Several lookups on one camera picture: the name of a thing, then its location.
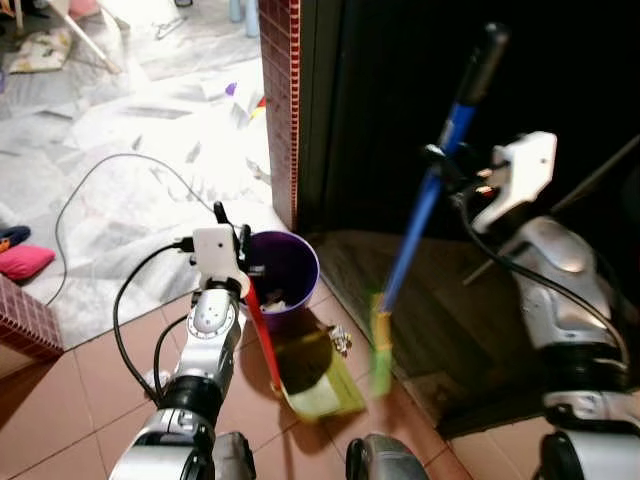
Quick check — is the blue handled green broom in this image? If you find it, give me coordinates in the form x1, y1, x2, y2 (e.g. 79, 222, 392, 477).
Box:
368, 22, 511, 399

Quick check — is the green dustpan red handle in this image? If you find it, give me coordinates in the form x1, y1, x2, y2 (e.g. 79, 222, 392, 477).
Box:
243, 280, 367, 421

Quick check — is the small floor debris piece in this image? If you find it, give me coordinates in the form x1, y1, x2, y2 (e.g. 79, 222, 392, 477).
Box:
333, 327, 354, 357

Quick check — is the purple plastic bucket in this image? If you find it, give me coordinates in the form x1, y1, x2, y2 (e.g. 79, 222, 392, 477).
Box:
243, 230, 321, 334

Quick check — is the grey left robot leg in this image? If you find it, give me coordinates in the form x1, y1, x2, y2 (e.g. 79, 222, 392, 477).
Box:
215, 430, 257, 480

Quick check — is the grey robot leg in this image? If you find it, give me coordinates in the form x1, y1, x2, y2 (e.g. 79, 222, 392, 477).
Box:
215, 430, 257, 480
345, 432, 431, 480

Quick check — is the red cushion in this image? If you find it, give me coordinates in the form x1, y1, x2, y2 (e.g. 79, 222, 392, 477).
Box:
0, 243, 56, 281

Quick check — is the dark blue slipper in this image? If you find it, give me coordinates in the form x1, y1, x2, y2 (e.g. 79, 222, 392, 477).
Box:
0, 225, 31, 246

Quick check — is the white wooden high chair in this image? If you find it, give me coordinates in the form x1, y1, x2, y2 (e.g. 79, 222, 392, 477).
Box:
45, 0, 123, 76

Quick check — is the grey right robot leg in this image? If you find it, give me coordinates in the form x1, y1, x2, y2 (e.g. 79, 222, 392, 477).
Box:
345, 432, 431, 480

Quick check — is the patterned flat cushion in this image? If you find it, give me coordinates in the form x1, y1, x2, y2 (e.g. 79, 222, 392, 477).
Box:
5, 28, 73, 73

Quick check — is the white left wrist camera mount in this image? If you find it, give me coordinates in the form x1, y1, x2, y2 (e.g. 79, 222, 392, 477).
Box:
192, 225, 249, 296

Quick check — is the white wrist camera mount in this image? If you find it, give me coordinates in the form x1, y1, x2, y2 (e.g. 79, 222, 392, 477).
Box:
192, 225, 249, 296
470, 130, 558, 236

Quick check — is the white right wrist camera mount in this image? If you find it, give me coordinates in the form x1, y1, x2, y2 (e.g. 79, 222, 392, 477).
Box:
470, 130, 558, 236

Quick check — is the dark door frame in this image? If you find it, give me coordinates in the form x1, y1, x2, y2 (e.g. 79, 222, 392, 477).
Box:
298, 0, 346, 236

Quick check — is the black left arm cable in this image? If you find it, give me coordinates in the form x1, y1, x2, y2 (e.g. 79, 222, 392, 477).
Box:
112, 238, 197, 403

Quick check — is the black floor cable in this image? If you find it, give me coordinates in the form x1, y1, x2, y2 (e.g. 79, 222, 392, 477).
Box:
45, 152, 216, 306

